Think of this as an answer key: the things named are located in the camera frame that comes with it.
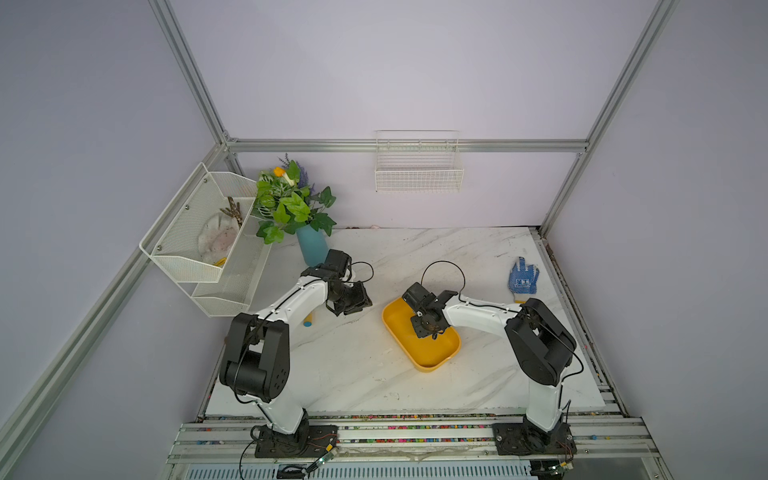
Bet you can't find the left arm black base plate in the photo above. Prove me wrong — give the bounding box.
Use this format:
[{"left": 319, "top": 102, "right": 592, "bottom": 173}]
[{"left": 250, "top": 410, "right": 338, "bottom": 459}]

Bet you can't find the teal vase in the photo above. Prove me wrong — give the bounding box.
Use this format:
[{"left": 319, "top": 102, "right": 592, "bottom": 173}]
[{"left": 296, "top": 225, "right": 329, "bottom": 267}]

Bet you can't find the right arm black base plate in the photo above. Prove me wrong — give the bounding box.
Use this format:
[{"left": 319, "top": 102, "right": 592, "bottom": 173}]
[{"left": 491, "top": 415, "right": 577, "bottom": 457}]

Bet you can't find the yellow plastic storage box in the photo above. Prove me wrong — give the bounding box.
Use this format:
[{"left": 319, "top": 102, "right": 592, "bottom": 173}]
[{"left": 382, "top": 298, "right": 462, "bottom": 373}]

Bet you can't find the green artificial plant bouquet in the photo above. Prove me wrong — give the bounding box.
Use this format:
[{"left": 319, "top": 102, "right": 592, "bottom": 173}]
[{"left": 251, "top": 154, "right": 337, "bottom": 245}]

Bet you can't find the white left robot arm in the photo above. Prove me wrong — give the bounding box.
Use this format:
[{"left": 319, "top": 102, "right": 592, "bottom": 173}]
[{"left": 219, "top": 249, "right": 372, "bottom": 436}]

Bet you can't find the white two-tier mesh shelf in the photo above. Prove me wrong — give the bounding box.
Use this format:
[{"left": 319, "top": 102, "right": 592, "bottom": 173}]
[{"left": 139, "top": 163, "right": 271, "bottom": 318}]

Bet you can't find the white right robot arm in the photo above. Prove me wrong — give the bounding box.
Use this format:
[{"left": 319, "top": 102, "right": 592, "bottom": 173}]
[{"left": 402, "top": 282, "right": 577, "bottom": 434}]

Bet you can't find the aluminium frame rail structure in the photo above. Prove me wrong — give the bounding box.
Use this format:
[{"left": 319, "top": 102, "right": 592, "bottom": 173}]
[{"left": 1, "top": 1, "right": 661, "bottom": 479}]

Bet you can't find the white cloth in shelf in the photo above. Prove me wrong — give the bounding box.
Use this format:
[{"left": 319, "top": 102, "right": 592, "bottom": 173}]
[{"left": 198, "top": 213, "right": 240, "bottom": 266}]

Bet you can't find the blue dotted work glove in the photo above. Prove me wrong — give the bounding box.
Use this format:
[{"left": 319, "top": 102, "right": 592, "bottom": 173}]
[{"left": 508, "top": 256, "right": 540, "bottom": 295}]

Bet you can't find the brown dried twig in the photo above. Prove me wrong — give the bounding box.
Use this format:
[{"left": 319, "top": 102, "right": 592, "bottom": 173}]
[{"left": 220, "top": 197, "right": 244, "bottom": 228}]

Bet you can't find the white wire wall basket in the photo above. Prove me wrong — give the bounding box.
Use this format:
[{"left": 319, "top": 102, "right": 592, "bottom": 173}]
[{"left": 374, "top": 130, "right": 464, "bottom": 193}]

